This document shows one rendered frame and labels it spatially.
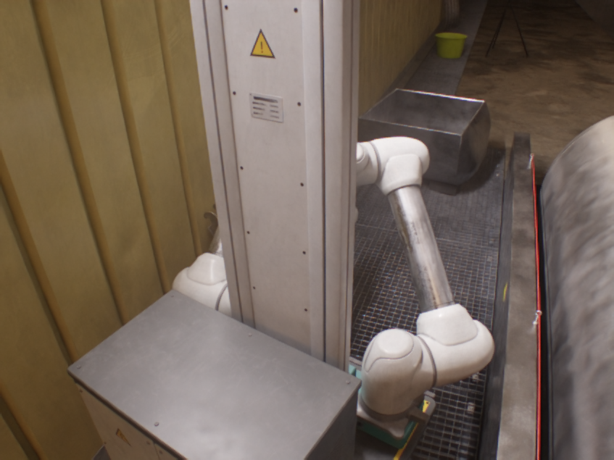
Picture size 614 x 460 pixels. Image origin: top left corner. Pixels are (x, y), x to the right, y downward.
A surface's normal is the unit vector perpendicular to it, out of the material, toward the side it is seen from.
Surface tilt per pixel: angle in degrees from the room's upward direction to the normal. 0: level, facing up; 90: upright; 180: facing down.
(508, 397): 1
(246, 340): 0
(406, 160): 48
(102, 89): 90
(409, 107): 90
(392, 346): 6
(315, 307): 90
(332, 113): 90
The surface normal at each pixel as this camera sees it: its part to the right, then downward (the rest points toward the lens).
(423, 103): -0.50, 0.47
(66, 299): 0.92, 0.17
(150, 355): -0.04, -0.85
